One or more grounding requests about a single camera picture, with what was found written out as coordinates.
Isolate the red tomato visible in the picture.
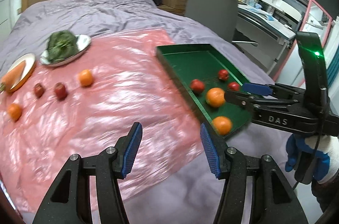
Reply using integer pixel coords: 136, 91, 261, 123
228, 82, 241, 91

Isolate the large orange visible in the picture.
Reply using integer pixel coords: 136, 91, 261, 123
206, 87, 226, 108

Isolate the small red apple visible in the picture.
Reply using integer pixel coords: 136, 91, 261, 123
218, 69, 229, 81

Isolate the small orange tangerine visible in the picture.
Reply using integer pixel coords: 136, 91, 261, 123
78, 69, 94, 87

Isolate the large red apple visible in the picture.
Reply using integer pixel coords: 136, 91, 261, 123
53, 82, 68, 101

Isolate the right blue white gloved hand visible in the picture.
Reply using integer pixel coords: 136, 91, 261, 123
285, 134, 338, 184

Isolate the green tray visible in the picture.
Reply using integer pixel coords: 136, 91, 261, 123
156, 44, 250, 140

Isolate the pink plastic sheet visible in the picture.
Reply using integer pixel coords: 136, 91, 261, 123
1, 29, 202, 213

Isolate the pink framed mirror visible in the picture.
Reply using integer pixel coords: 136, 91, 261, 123
273, 0, 333, 87

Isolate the grey office chair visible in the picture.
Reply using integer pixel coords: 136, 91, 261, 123
185, 0, 258, 47

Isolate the white oval dish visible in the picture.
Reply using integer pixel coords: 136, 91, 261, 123
40, 35, 91, 67

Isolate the green leafy vegetable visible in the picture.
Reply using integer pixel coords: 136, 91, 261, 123
47, 30, 79, 63

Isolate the orange rimmed white plate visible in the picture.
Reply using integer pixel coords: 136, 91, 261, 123
8, 53, 36, 91

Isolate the carrot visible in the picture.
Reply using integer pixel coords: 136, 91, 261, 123
1, 60, 26, 93

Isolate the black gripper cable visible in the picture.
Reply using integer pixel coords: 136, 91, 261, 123
292, 86, 329, 190

